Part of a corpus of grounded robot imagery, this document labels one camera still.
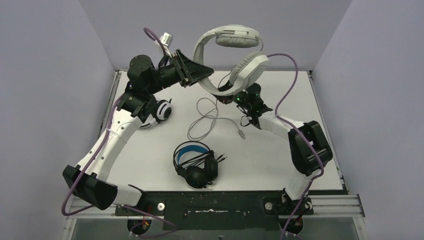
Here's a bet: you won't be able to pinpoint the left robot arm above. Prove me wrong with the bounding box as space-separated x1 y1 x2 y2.
62 50 214 214

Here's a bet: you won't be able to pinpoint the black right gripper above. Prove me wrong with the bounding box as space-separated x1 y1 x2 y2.
211 79 252 111

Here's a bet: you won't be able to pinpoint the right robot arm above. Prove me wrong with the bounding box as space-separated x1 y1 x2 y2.
215 83 334 214

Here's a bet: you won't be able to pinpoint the black headphone cable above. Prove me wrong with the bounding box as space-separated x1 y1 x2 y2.
178 150 229 171

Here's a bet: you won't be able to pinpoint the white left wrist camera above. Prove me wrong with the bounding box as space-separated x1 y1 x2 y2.
160 32 173 57

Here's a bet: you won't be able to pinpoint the white and black headphones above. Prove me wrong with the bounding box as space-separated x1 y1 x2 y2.
139 98 173 130

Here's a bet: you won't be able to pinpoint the grey white headphones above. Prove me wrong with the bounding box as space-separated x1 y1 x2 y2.
192 24 269 97

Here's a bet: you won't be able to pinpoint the black headphones with blue band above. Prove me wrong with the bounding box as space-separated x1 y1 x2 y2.
172 140 219 189

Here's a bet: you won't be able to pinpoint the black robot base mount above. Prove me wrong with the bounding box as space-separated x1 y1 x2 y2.
115 190 314 231

